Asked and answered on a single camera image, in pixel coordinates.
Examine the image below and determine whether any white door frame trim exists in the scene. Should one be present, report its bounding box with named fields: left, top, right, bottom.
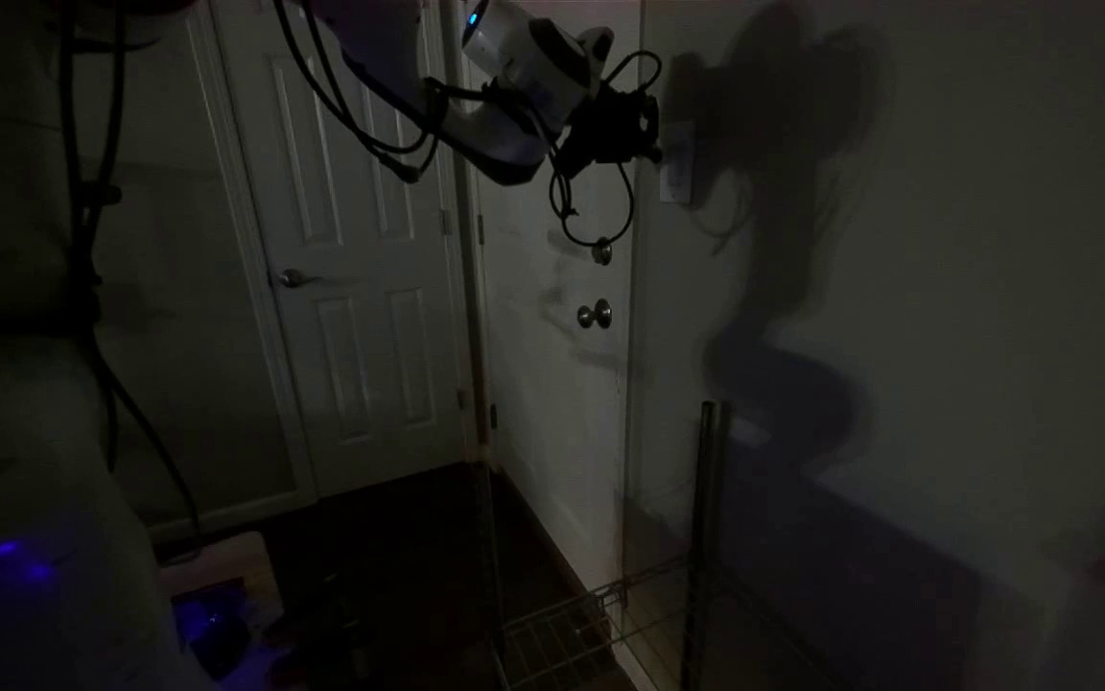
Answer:
left=617, top=166, right=659, bottom=669

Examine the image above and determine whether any white panel entry door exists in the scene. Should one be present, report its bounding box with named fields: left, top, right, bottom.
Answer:
left=466, top=0, right=643, bottom=616

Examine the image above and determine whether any blue lit device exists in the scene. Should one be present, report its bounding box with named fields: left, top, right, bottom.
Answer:
left=0, top=510, right=289, bottom=691

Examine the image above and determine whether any black hanging cable bundle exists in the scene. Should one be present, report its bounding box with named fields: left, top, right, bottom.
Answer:
left=49, top=0, right=212, bottom=539

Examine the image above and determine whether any wire mesh basket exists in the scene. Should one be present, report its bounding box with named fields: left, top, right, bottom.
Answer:
left=492, top=560, right=697, bottom=691

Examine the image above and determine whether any white interior panel door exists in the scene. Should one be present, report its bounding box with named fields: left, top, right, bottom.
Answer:
left=212, top=0, right=480, bottom=495

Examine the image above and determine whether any metal lever door handle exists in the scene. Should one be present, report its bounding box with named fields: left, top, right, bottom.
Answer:
left=274, top=264, right=343, bottom=291

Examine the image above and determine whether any round metal door knob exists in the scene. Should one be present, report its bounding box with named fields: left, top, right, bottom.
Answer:
left=573, top=296, right=617, bottom=333

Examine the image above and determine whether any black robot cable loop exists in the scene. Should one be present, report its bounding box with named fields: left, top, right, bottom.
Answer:
left=544, top=44, right=666, bottom=269

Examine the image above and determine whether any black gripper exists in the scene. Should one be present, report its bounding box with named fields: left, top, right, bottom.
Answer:
left=559, top=81, right=677, bottom=175

